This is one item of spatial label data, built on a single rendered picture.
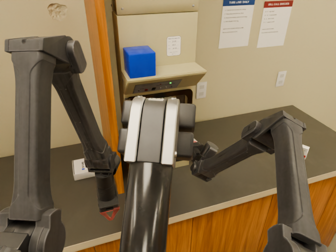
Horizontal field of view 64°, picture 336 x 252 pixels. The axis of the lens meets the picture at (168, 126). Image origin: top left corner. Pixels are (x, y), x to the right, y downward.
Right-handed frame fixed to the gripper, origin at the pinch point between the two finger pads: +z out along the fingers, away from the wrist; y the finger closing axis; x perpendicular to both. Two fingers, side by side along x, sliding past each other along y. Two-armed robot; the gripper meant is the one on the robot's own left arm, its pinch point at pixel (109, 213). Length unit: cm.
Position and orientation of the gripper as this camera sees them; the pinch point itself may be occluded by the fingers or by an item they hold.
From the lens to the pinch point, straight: 104.8
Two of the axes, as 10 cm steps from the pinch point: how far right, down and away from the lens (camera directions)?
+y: -3.3, -4.9, 8.1
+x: -9.4, 1.6, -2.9
